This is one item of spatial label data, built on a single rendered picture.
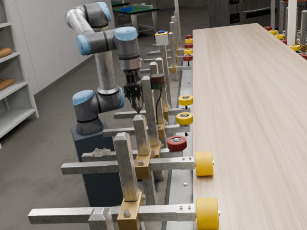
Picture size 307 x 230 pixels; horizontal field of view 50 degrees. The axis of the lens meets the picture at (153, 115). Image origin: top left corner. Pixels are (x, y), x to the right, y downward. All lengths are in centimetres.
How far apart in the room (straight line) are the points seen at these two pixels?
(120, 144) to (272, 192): 48
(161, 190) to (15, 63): 345
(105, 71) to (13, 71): 259
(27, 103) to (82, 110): 250
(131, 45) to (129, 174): 65
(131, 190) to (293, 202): 46
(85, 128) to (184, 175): 90
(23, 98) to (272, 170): 393
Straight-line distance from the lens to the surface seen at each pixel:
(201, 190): 106
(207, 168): 108
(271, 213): 98
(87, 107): 224
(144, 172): 109
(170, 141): 135
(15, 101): 478
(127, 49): 138
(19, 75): 460
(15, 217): 279
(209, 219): 88
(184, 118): 155
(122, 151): 85
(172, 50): 279
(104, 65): 214
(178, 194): 152
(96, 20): 203
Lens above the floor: 152
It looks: 22 degrees down
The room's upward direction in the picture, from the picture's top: 7 degrees counter-clockwise
